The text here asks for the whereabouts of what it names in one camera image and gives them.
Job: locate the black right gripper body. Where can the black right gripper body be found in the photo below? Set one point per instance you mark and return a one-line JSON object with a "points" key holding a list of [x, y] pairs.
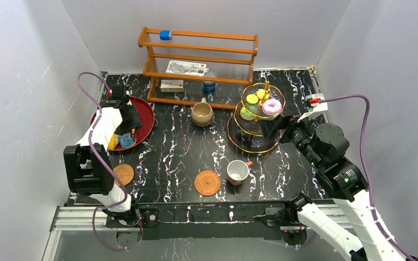
{"points": [[296, 132]]}

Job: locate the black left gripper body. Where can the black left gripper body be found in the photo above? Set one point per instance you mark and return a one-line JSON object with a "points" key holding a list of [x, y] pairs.
{"points": [[133, 120]]}

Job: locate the pink frosted donut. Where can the pink frosted donut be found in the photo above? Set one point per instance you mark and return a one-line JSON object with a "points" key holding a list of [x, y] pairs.
{"points": [[271, 107]]}

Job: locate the green frosted donut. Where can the green frosted donut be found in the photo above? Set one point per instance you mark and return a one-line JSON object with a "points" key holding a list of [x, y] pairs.
{"points": [[246, 115]]}

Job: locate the green round cookie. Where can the green round cookie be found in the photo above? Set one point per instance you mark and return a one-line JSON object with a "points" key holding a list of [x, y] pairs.
{"points": [[252, 99]]}

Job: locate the orange round cookie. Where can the orange round cookie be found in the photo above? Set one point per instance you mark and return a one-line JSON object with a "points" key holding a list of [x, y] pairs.
{"points": [[262, 94]]}

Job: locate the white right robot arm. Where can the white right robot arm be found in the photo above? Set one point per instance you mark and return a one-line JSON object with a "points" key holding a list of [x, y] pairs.
{"points": [[324, 148]]}

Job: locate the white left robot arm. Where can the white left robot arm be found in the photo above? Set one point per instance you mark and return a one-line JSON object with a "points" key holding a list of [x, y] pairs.
{"points": [[86, 163]]}

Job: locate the red round tray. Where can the red round tray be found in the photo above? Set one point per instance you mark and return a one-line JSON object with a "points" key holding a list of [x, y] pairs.
{"points": [[146, 115]]}

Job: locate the yellow striped toy cake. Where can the yellow striped toy cake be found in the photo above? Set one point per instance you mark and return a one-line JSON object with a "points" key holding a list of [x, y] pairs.
{"points": [[114, 141]]}

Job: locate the three-tier glass gold stand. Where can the three-tier glass gold stand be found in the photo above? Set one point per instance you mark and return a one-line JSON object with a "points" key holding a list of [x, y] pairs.
{"points": [[247, 135]]}

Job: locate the small white red box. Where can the small white red box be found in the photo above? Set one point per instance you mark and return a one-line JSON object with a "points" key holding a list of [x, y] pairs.
{"points": [[171, 85]]}

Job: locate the pink floral mug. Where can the pink floral mug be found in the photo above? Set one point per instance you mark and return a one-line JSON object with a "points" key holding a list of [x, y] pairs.
{"points": [[238, 171]]}

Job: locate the left woven rattan coaster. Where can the left woven rattan coaster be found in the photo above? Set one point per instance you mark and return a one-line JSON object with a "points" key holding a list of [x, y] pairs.
{"points": [[125, 173]]}

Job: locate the woven rattan coaster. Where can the woven rattan coaster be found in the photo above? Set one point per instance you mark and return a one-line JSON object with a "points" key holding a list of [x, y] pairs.
{"points": [[207, 183], [125, 173]]}

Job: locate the beige ceramic pitcher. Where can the beige ceramic pitcher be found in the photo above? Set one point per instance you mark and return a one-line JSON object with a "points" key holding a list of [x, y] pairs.
{"points": [[202, 113]]}

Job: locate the white plastic packet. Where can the white plastic packet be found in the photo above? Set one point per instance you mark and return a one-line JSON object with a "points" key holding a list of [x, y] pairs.
{"points": [[186, 68]]}

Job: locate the blue bottle cap jar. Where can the blue bottle cap jar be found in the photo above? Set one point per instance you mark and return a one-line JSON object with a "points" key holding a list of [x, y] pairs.
{"points": [[208, 86]]}

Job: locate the wooden shelf rack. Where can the wooden shelf rack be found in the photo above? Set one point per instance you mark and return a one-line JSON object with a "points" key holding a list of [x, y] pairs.
{"points": [[224, 59]]}

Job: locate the centre woven rattan coaster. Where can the centre woven rattan coaster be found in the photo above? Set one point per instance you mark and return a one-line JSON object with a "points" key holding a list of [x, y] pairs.
{"points": [[207, 183]]}

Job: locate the blue white eraser block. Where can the blue white eraser block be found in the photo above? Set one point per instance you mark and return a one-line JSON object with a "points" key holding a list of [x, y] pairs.
{"points": [[165, 35]]}

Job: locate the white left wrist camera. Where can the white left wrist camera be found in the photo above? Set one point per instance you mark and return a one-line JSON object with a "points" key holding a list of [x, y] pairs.
{"points": [[126, 97]]}

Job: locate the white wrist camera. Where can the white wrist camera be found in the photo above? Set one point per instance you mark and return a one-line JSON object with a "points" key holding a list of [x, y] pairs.
{"points": [[315, 107], [126, 97]]}

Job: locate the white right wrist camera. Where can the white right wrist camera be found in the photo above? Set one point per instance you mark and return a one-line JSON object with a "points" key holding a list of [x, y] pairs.
{"points": [[315, 107]]}

